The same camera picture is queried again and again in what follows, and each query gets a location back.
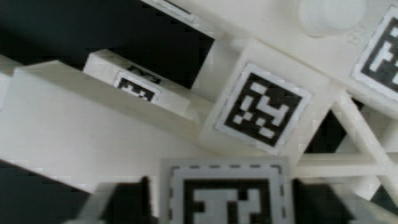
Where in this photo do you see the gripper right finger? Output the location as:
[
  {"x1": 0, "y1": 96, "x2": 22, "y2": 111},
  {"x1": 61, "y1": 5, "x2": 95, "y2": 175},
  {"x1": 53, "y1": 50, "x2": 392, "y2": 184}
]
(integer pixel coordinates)
[{"x1": 291, "y1": 178, "x2": 387, "y2": 224}]

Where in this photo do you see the white leg block short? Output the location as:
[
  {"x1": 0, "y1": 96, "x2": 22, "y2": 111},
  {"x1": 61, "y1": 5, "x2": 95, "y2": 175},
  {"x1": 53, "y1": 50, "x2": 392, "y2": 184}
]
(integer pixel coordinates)
[{"x1": 79, "y1": 48, "x2": 196, "y2": 118}]

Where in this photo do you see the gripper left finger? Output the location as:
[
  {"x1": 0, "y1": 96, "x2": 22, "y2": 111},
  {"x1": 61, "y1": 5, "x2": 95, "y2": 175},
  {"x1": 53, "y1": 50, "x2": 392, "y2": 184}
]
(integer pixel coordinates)
[{"x1": 63, "y1": 175, "x2": 156, "y2": 224}]

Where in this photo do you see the white tagged nut cube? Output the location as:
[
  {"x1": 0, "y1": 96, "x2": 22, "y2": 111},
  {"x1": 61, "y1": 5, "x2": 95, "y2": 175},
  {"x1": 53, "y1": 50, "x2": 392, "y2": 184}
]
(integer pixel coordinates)
[{"x1": 159, "y1": 158, "x2": 294, "y2": 224}]

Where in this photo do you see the white U-shaped fence frame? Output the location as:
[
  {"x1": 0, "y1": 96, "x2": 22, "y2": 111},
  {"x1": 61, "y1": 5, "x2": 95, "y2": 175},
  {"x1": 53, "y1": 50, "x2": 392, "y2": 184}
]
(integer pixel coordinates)
[{"x1": 0, "y1": 61, "x2": 212, "y2": 192}]

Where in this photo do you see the white chair back frame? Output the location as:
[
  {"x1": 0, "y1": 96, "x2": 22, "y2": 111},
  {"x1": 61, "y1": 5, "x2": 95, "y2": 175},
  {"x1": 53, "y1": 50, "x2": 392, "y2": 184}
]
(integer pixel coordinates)
[{"x1": 143, "y1": 0, "x2": 398, "y2": 200}]

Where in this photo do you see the white chair seat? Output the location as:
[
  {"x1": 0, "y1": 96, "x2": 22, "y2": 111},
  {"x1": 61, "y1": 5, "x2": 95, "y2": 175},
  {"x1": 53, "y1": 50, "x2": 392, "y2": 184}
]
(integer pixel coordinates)
[{"x1": 298, "y1": 0, "x2": 367, "y2": 37}]

